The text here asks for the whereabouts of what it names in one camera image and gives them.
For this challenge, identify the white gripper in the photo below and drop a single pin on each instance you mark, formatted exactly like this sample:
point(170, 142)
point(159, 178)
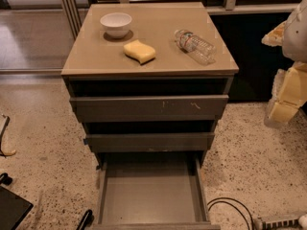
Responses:
point(296, 37)

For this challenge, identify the clear plastic water bottle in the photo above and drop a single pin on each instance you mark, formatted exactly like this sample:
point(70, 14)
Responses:
point(195, 47)

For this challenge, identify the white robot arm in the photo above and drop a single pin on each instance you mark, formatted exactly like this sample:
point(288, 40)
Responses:
point(294, 44)

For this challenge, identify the top grey drawer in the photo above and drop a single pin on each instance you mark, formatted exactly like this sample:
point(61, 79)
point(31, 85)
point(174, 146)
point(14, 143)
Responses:
point(149, 109)

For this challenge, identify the grey drawer cabinet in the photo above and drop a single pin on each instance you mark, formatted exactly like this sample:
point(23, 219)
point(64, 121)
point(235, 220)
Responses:
point(98, 67)

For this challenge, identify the middle grey drawer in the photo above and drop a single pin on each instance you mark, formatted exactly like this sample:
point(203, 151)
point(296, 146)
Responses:
point(150, 142)

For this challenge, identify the open bottom grey drawer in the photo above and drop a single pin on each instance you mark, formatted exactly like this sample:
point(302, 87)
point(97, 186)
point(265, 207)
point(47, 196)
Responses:
point(152, 191)

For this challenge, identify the yellow sponge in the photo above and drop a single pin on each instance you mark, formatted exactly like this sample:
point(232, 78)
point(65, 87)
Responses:
point(139, 51)

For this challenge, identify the grey power strip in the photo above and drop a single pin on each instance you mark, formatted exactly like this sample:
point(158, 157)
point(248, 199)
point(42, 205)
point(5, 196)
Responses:
point(275, 222)

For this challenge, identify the white ceramic bowl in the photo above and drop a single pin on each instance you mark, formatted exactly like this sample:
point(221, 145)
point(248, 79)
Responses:
point(116, 24)

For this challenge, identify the black box on floor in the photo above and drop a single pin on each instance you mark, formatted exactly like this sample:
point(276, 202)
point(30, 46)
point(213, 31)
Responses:
point(13, 209)

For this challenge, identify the black handle near drawer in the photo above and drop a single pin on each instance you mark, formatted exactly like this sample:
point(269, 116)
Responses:
point(86, 220)

